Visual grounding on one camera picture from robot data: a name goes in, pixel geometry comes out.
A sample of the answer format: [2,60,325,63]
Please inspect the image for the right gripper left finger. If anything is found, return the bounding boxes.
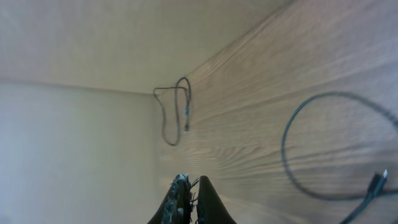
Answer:
[148,174,190,224]

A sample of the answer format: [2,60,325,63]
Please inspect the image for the dark grey usb cable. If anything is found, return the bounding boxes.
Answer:
[281,91,398,224]

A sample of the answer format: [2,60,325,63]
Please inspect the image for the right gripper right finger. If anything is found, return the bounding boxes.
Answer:
[197,175,236,224]

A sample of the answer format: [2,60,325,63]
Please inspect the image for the black cable silver plugs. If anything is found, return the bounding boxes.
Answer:
[152,77,192,146]

